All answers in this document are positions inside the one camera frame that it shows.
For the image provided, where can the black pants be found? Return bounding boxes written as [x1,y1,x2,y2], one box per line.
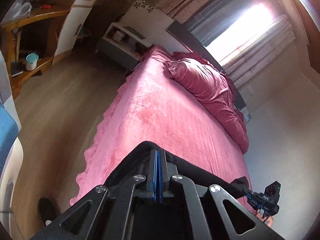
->
[103,140,253,205]

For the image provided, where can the right hand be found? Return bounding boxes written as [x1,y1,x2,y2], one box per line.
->
[255,209,274,228]

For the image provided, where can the pink bed blanket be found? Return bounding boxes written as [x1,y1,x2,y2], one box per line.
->
[70,46,248,204]

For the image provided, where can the grey white nightstand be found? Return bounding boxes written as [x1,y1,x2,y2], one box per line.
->
[95,22,152,71]

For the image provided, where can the dark headboard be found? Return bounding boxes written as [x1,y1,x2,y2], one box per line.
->
[167,20,246,110]

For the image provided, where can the blue cushioned chair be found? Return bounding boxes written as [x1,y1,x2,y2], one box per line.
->
[1,56,23,233]

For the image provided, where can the beige window curtain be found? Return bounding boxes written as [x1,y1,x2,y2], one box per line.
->
[156,0,296,87]

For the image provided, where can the white wooden cabinet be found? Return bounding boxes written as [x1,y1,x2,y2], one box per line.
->
[55,0,97,56]

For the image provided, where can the white teal lidded container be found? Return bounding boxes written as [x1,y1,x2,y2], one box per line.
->
[25,53,39,71]

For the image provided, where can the wooden shelf unit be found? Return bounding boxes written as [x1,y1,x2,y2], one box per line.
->
[1,5,70,98]

